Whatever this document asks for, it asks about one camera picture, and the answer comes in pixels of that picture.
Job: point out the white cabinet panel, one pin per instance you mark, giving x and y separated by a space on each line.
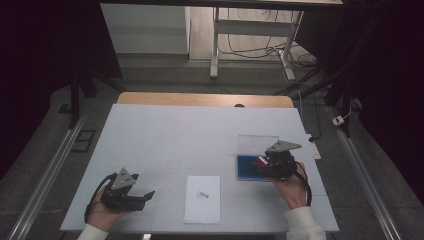
143 28

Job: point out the white table cover board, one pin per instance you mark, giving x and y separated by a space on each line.
166 140

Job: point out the white paper sheet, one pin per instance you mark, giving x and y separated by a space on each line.
202 206

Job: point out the person's white sleeve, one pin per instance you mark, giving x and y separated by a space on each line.
305 225
92 233

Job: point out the black floor socket plate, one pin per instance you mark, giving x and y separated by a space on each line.
83 141

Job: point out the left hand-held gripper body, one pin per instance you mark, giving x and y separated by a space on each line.
116 198

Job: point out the person's right hand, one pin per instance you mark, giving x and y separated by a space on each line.
295 193

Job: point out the person's left hand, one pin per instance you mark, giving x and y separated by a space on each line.
101 216

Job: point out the aluminium rail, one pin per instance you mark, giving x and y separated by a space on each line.
366 180
43 180

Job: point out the person's right white sleeve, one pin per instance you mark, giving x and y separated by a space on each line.
305 225

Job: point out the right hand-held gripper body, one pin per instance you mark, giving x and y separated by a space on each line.
281 165

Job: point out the blue tray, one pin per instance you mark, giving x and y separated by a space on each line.
246 166

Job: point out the person's left white sleeve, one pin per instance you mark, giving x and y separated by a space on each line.
92 233

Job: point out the black curtain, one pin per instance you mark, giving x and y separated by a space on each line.
36 66
390 83

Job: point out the black stand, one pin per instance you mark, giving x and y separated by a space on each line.
75 100
333 83

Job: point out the white metal desk frame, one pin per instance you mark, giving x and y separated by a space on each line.
250 27

